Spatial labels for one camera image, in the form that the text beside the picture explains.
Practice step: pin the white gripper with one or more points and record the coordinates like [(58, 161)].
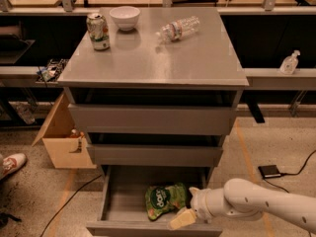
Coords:
[(198, 202)]

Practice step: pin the green rice chip bag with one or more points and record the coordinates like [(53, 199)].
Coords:
[(164, 199)]

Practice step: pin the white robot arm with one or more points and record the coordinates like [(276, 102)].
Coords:
[(240, 198)]

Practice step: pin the grey bottom drawer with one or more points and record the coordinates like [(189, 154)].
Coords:
[(123, 211)]

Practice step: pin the grey drawer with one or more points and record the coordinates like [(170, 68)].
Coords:
[(123, 211), (153, 119), (139, 155)]

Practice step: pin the grey drawer cabinet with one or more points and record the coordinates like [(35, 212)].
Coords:
[(199, 71)]

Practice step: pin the grey middle drawer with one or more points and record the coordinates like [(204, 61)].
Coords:
[(139, 155)]

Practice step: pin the grey top drawer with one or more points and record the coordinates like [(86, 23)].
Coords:
[(153, 119)]

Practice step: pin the black foot pedal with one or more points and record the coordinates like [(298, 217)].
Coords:
[(269, 171)]

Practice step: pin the open cardboard box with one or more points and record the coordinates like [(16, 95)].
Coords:
[(63, 151)]

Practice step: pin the orange bottle in box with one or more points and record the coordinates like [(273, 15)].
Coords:
[(76, 134)]

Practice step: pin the clear plastic water bottle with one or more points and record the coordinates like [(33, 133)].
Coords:
[(179, 29)]

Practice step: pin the white red sneaker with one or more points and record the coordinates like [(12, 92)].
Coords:
[(11, 164)]

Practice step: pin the white ceramic bowl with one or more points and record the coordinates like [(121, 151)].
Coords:
[(125, 17)]

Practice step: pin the green soda can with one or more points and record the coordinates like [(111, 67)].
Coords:
[(98, 31)]

